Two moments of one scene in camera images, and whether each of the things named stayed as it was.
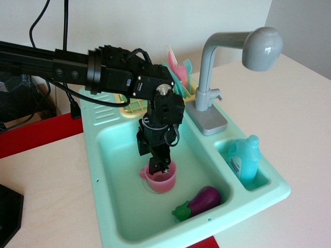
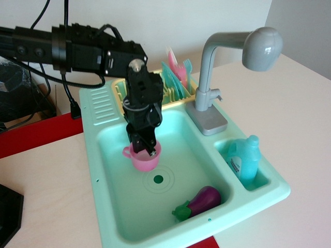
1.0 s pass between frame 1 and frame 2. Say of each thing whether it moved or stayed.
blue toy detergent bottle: stayed
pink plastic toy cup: moved
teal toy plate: stayed
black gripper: moved
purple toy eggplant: stayed
